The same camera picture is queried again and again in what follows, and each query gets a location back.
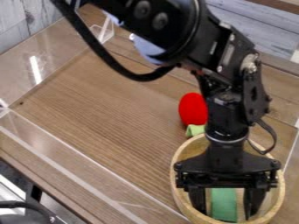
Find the clear acrylic corner bracket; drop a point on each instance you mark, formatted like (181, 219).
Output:
(104, 32)

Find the red plush ball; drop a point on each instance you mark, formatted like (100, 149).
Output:
(193, 109)

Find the black table frame bracket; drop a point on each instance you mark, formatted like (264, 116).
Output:
(34, 195)

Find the green rectangular block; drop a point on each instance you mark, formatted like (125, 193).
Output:
(224, 204)

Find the brown wooden bowl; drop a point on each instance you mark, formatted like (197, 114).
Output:
(194, 147)

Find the clear acrylic enclosure wall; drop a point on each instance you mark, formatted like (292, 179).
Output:
(90, 135)

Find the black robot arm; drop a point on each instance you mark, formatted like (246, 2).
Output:
(180, 34)

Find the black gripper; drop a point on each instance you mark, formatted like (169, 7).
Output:
(250, 172)

